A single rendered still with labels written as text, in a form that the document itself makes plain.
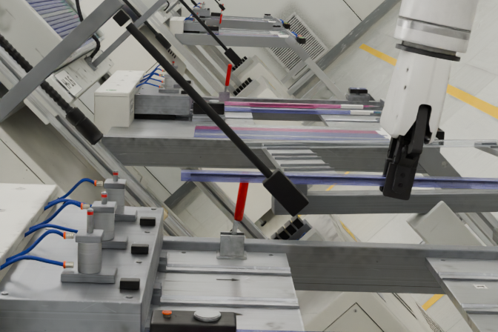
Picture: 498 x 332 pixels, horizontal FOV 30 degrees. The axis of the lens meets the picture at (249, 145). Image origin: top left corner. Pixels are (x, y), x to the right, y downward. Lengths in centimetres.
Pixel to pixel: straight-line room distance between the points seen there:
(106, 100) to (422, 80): 120
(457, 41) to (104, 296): 48
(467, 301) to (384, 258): 18
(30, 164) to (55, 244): 100
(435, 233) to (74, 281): 71
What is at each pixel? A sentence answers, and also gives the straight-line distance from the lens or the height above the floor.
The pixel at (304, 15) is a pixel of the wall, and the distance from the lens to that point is 860.
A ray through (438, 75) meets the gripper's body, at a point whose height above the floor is 105.
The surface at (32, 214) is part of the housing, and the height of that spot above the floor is 124.
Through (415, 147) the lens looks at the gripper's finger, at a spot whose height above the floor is 101.
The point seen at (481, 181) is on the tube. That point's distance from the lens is 113.
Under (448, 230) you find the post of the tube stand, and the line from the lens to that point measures 145.
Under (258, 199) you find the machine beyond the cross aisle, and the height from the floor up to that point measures 15.
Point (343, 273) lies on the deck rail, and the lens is 121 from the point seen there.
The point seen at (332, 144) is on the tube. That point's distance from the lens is 152.
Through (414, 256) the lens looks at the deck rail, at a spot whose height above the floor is 86.
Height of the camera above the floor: 130
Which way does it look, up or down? 9 degrees down
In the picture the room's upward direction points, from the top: 43 degrees counter-clockwise
